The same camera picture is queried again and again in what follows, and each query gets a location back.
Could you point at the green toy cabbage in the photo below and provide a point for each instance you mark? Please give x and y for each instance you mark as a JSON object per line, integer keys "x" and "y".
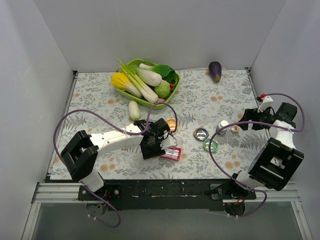
{"x": 163, "y": 89}

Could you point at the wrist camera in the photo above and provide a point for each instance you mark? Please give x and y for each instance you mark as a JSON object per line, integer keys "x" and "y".
{"x": 265, "y": 102}
{"x": 168, "y": 142}

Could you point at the red rectangular pill box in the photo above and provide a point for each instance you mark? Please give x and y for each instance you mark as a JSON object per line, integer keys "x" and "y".
{"x": 174, "y": 153}

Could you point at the yellow toy napa cabbage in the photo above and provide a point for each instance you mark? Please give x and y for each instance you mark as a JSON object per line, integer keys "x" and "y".
{"x": 121, "y": 81}

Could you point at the white toy radish with leaves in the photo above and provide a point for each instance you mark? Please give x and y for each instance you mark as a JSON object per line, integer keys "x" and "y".
{"x": 133, "y": 110}

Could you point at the white toy celery stalk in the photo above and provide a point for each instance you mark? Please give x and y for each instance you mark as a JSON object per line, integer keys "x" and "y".
{"x": 145, "y": 90}

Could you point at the green toy bok choy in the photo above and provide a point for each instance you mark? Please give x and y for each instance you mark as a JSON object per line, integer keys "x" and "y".
{"x": 167, "y": 73}

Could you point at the pink toy onion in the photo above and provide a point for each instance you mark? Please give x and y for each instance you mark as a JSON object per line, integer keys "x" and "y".
{"x": 161, "y": 100}

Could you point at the green round pill case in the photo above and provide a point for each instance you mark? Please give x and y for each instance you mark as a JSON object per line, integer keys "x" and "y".
{"x": 213, "y": 146}

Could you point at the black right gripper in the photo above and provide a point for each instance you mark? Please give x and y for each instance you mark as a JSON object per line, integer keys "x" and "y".
{"x": 251, "y": 118}

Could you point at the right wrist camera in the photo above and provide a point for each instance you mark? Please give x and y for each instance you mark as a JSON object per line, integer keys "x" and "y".
{"x": 265, "y": 102}

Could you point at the floral patterned table mat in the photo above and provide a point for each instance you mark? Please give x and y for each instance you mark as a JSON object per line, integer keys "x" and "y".
{"x": 198, "y": 102}

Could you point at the green plastic vegetable basket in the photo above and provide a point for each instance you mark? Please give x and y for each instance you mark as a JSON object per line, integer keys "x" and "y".
{"x": 143, "y": 101}

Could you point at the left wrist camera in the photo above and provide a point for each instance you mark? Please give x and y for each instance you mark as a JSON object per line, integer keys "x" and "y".
{"x": 168, "y": 142}

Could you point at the orange round pill case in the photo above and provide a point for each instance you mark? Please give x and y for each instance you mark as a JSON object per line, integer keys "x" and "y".
{"x": 173, "y": 124}

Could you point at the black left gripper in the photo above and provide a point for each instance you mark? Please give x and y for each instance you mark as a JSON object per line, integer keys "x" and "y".
{"x": 155, "y": 149}

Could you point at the aluminium frame rail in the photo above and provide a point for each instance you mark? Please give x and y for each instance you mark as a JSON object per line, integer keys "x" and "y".
{"x": 48, "y": 193}

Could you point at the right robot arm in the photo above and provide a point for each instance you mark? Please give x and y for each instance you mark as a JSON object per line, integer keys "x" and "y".
{"x": 278, "y": 160}

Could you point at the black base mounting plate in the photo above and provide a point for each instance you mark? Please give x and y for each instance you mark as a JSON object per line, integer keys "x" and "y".
{"x": 173, "y": 194}

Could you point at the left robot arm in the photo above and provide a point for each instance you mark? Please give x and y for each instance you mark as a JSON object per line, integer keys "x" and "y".
{"x": 81, "y": 152}

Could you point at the purple toy eggplant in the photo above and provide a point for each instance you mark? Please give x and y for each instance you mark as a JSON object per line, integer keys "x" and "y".
{"x": 215, "y": 70}

